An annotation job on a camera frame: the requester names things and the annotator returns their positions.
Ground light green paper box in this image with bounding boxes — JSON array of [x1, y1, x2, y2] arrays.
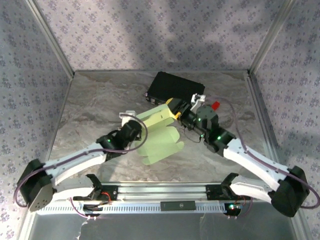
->
[[136, 103, 186, 166]]

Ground black hard case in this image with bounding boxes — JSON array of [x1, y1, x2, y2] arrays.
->
[[144, 71, 206, 106]]

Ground black base connector block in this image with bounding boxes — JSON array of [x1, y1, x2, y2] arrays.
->
[[82, 203, 104, 217]]

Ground black label plate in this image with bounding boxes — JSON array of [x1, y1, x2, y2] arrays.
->
[[160, 200, 197, 212]]

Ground small circuit board with LED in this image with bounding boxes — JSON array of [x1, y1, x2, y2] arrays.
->
[[223, 202, 243, 217]]

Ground grey metal front panel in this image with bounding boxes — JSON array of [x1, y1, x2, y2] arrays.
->
[[27, 214, 301, 240]]

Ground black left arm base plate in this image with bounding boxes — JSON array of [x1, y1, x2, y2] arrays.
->
[[84, 184, 119, 202]]

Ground aluminium side frame rail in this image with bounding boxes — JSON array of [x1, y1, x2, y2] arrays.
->
[[246, 71, 293, 185]]

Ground aluminium front rail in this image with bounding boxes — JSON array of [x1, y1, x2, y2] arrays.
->
[[99, 181, 276, 204]]

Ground white slotted cable duct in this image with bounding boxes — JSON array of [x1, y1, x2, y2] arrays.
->
[[36, 201, 227, 215]]

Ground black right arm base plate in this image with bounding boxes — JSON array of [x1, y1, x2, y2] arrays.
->
[[205, 184, 252, 201]]

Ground thin purple base cable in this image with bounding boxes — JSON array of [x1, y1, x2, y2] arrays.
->
[[70, 198, 98, 221], [234, 187, 255, 220]]

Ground aluminium frame post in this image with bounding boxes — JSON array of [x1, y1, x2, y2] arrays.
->
[[248, 0, 300, 76], [24, 0, 76, 77]]

